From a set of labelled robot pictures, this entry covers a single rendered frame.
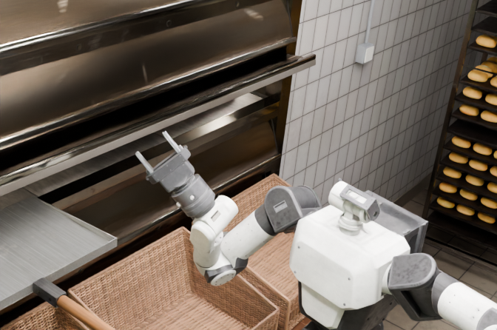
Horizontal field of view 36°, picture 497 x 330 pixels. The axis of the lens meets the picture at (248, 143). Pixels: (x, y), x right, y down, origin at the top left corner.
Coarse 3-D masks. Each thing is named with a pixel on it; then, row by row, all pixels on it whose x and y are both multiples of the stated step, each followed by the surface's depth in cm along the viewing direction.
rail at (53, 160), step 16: (288, 64) 284; (256, 80) 269; (208, 96) 249; (176, 112) 238; (128, 128) 223; (96, 144) 214; (48, 160) 201; (64, 160) 205; (0, 176) 192; (16, 176) 194
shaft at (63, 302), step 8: (64, 296) 187; (64, 304) 185; (72, 304) 184; (72, 312) 183; (80, 312) 182; (88, 312) 182; (80, 320) 182; (88, 320) 181; (96, 320) 180; (96, 328) 179; (104, 328) 178; (112, 328) 179
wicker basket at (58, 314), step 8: (40, 304) 237; (48, 304) 239; (32, 312) 234; (40, 312) 236; (48, 312) 239; (56, 312) 242; (64, 312) 239; (16, 320) 229; (40, 320) 237; (48, 320) 239; (56, 320) 242; (64, 320) 241; (72, 320) 237; (0, 328) 226; (8, 328) 228; (24, 328) 232; (32, 328) 235; (40, 328) 238; (48, 328) 240; (56, 328) 242; (64, 328) 242; (72, 328) 239; (80, 328) 236; (88, 328) 236
